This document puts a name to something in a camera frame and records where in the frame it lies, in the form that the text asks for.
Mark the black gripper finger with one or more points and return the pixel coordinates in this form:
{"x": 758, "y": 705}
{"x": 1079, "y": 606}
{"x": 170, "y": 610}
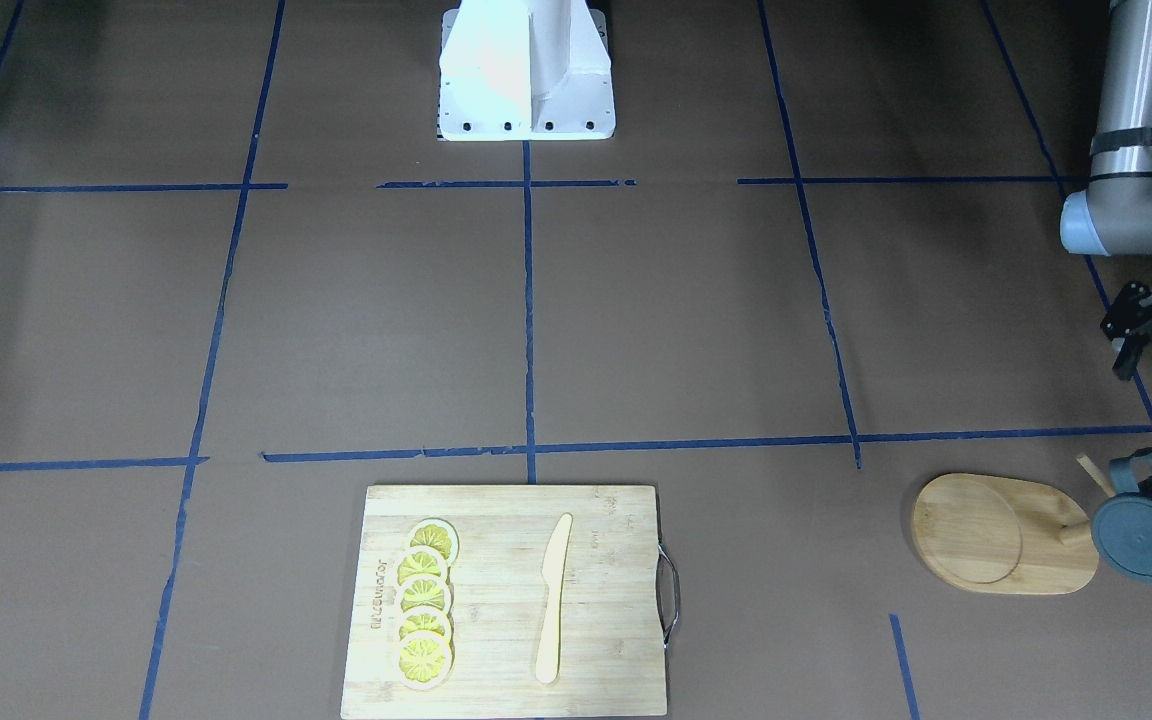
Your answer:
{"x": 1127, "y": 324}

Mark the wooden cup storage rack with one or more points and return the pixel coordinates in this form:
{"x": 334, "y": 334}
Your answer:
{"x": 1002, "y": 535}

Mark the bamboo cutting board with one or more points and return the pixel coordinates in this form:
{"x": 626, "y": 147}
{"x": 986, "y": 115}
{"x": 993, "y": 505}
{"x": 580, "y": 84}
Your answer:
{"x": 465, "y": 562}

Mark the white pillar with base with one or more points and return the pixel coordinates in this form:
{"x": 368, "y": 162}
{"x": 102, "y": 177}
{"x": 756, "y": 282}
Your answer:
{"x": 526, "y": 71}

